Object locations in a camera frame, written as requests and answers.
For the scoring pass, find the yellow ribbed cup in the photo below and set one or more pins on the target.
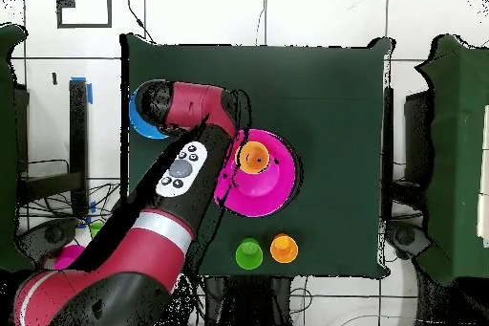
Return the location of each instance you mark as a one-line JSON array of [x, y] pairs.
[[252, 157]]

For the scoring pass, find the large pink bowl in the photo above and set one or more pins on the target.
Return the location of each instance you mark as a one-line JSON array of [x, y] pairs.
[[263, 196]]

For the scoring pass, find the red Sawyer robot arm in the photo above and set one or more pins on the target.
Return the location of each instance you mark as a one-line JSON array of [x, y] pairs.
[[153, 249]]

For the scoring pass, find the orange cup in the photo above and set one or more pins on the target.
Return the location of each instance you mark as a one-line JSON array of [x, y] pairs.
[[284, 248]]

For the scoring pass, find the dark green table cloth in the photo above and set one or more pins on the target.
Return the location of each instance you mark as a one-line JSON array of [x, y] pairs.
[[328, 92]]

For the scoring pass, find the large blue bowl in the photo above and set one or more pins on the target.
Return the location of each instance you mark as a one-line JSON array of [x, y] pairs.
[[137, 125]]

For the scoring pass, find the small green cup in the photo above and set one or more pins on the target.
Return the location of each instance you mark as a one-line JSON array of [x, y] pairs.
[[94, 227]]

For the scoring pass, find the blue tape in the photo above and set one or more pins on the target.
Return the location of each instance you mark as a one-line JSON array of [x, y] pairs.
[[89, 94]]

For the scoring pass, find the black box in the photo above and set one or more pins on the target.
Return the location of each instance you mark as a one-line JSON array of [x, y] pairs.
[[418, 138]]

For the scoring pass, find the black equipment base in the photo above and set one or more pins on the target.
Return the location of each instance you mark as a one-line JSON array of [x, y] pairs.
[[407, 236], [49, 234]]

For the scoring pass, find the pink cup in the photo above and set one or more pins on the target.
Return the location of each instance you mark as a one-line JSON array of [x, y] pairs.
[[67, 257]]

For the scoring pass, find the green cloth covered table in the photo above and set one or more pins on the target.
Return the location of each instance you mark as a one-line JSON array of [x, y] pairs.
[[454, 150], [7, 54]]

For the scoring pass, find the black post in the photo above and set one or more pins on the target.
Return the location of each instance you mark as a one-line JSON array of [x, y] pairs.
[[388, 142]]

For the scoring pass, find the black stand frame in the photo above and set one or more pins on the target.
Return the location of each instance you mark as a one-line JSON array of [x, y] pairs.
[[78, 142]]

